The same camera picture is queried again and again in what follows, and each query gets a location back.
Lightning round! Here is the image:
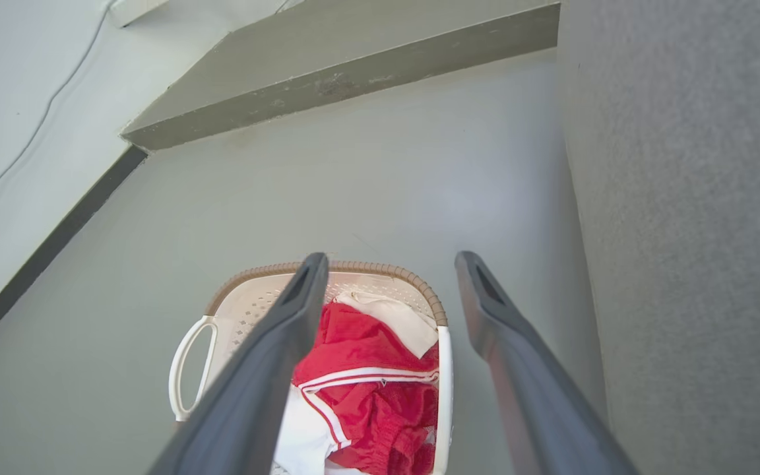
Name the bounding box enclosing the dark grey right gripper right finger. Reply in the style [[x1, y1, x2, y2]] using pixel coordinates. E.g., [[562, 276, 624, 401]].
[[455, 251, 639, 475]]

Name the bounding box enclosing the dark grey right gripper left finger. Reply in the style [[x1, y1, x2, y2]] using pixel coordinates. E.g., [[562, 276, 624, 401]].
[[148, 252, 330, 475]]

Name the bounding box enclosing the cream laundry basket brown rim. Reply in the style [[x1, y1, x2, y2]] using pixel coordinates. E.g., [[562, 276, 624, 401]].
[[168, 260, 454, 475]]

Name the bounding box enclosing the red garment with white stripes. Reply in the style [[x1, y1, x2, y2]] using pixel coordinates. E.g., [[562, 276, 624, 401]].
[[291, 301, 441, 475]]

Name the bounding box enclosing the grey fabric sofa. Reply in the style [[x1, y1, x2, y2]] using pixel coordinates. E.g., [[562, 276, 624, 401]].
[[557, 0, 760, 475]]

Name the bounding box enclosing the black baseboard strip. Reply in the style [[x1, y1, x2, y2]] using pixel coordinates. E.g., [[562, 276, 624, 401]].
[[0, 144, 149, 371]]

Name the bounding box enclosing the raised concrete step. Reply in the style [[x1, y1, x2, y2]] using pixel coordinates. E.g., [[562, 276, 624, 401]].
[[121, 0, 561, 152]]

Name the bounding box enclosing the grey power cable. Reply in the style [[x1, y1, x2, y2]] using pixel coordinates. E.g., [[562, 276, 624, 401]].
[[0, 0, 115, 236]]

